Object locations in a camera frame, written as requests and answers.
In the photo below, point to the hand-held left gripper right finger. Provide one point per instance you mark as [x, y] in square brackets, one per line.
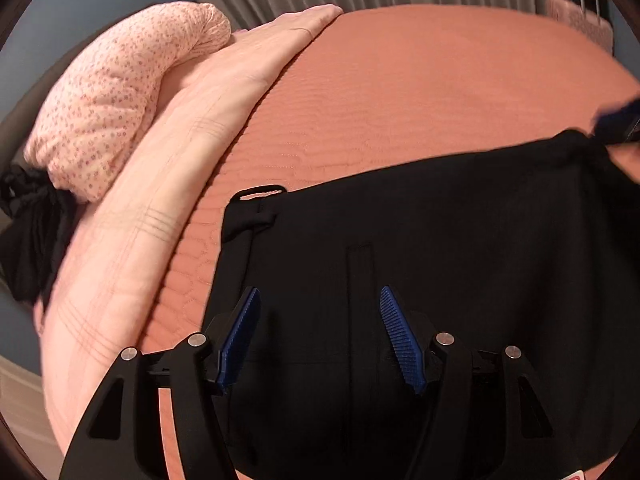
[400, 335]

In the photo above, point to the salmon quilted bed cover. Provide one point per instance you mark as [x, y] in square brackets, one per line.
[400, 100]

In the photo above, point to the person's right hand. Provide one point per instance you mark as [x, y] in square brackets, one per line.
[629, 160]

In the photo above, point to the light pink folded blanket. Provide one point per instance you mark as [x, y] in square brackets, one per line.
[165, 170]

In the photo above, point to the black pants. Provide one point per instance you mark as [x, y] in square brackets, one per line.
[450, 240]

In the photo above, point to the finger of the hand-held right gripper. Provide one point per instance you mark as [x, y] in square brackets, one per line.
[616, 122]

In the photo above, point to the pink patterned storage box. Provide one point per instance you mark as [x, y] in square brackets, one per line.
[582, 17]

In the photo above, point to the black crumpled garment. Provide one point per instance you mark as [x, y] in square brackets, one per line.
[30, 230]

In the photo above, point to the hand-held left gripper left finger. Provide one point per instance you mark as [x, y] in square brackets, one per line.
[240, 325]

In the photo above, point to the pink floral pillow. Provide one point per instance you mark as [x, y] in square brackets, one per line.
[115, 90]

